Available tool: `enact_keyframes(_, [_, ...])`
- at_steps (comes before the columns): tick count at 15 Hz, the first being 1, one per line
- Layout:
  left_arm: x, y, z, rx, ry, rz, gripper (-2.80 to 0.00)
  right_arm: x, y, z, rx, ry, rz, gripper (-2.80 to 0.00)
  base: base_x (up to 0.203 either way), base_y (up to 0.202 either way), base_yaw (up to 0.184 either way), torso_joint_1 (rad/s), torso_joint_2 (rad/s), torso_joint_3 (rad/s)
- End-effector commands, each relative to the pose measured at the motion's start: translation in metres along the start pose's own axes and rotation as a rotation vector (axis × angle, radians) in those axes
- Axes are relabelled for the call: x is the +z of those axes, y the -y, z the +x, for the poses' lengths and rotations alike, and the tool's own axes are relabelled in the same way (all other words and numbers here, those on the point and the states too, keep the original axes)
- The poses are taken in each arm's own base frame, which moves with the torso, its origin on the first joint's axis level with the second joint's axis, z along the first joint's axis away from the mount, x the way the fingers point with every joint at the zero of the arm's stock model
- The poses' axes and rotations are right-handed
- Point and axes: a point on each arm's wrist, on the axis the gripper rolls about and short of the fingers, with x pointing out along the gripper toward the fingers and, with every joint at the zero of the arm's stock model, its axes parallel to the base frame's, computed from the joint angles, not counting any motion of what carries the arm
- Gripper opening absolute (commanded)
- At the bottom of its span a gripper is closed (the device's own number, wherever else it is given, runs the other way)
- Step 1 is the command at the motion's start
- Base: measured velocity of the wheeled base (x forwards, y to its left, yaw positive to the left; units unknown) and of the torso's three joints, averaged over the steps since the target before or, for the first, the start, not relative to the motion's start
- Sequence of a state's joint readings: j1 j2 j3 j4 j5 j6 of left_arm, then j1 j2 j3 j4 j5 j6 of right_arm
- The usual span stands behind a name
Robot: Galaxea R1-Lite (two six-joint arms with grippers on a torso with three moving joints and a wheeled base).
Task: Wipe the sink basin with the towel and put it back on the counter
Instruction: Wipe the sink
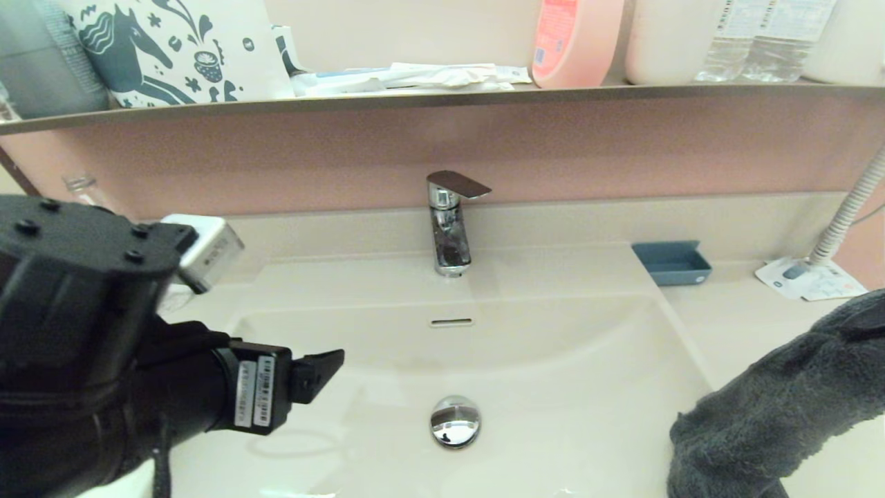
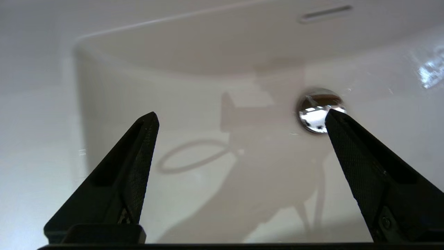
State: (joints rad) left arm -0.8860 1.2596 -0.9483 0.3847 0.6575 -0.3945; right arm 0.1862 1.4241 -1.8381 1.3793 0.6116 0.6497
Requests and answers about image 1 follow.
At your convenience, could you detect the chrome lever faucet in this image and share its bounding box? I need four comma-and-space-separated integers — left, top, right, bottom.
426, 170, 492, 278

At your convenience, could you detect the orange and grey cleaning cloth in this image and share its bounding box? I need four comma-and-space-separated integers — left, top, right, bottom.
667, 288, 885, 498

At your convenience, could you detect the chrome sink drain stopper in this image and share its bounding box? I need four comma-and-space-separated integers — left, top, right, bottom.
429, 395, 482, 450

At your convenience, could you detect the white ceramic sink basin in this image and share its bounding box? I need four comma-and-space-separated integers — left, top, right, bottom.
142, 246, 734, 498

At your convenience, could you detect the clear plastic water bottle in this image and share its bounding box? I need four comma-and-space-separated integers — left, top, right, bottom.
64, 175, 196, 313

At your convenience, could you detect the white sachet with blue stripe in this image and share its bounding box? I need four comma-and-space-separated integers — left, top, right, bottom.
292, 67, 389, 98

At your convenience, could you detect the white box with dark print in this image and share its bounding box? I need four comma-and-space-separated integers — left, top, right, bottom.
271, 26, 315, 77

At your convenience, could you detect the crumpled white plastic packet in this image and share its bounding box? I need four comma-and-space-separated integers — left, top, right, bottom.
382, 62, 516, 93

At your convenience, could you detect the white bag with horse print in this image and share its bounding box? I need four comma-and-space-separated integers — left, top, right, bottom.
57, 0, 297, 110

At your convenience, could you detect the blue plastic soap dish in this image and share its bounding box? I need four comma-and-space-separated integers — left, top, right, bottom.
631, 240, 713, 287

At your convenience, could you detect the grey container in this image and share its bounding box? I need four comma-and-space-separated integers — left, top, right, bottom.
0, 0, 111, 120

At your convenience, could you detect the pink plastic bottle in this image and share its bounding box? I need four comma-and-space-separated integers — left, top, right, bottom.
530, 0, 625, 89

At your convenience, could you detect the white printed paper leaflet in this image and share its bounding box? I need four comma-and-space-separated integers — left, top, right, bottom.
754, 257, 830, 301
802, 265, 869, 303

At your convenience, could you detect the plain white round container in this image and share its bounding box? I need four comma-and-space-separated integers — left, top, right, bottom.
624, 0, 727, 86

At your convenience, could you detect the small clear labelled water bottle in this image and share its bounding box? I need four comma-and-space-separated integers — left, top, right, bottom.
741, 0, 838, 84
693, 0, 769, 84

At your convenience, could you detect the white ribbed container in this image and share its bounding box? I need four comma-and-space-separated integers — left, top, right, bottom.
800, 0, 885, 87

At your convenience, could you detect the thin black camera cable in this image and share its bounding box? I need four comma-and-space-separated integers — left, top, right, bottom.
152, 425, 174, 498

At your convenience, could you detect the small grey wrist camera box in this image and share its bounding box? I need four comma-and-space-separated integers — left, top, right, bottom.
159, 213, 245, 295

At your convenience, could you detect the brown wall shelf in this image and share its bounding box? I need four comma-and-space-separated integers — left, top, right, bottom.
0, 79, 885, 136

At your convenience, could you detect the white corrugated hose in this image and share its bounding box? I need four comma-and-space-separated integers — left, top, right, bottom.
808, 142, 885, 268

